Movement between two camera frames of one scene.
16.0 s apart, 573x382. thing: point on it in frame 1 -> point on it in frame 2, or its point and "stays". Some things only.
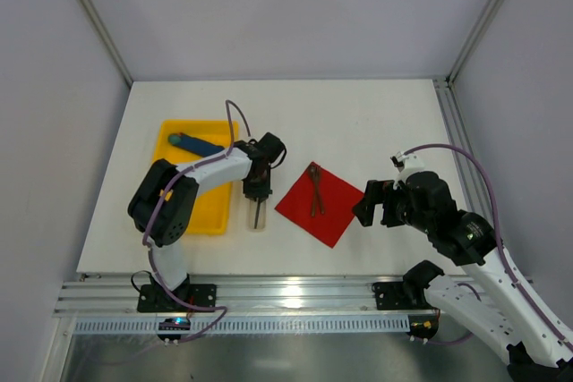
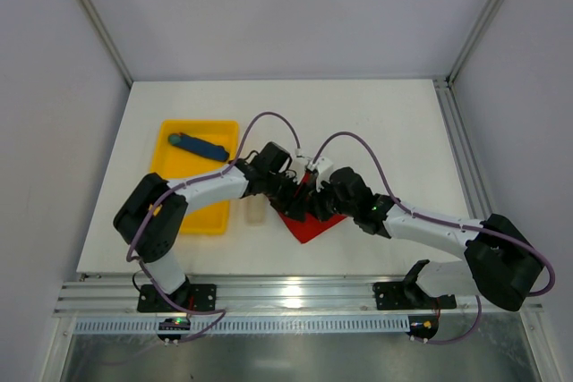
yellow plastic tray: (209, 211) stays
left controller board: (174, 324) stays
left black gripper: (258, 192) -> (288, 202)
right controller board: (423, 326) stays
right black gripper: (382, 202) -> (320, 205)
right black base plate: (394, 296) stays
